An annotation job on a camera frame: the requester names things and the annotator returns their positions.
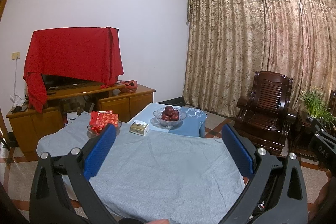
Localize person's right hand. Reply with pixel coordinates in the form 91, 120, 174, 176
308, 170, 333, 221

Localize potted green plant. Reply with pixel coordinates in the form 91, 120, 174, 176
300, 88, 335, 130

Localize dark wooden armchair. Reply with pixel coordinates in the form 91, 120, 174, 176
234, 71, 297, 155

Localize glass snack dish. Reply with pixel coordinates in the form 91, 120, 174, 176
87, 122, 122, 138

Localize red snack packet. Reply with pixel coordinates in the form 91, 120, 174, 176
88, 110, 119, 135

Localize grey table cloth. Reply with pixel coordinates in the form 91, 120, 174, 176
37, 113, 245, 223

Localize tissue box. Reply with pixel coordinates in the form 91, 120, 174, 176
129, 120, 149, 136

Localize black television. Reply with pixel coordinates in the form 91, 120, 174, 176
42, 75, 91, 91

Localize wooden TV cabinet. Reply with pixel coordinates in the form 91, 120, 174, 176
6, 84, 155, 161

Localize red apples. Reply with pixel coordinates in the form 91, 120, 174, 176
161, 106, 179, 121

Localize glass fruit bowl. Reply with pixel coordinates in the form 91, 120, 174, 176
153, 107, 187, 128

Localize beige patterned curtain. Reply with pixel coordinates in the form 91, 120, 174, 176
183, 0, 335, 116

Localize red cloth cover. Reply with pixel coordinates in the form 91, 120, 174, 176
23, 27, 123, 113

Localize wall socket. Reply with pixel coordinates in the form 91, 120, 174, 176
11, 52, 21, 60

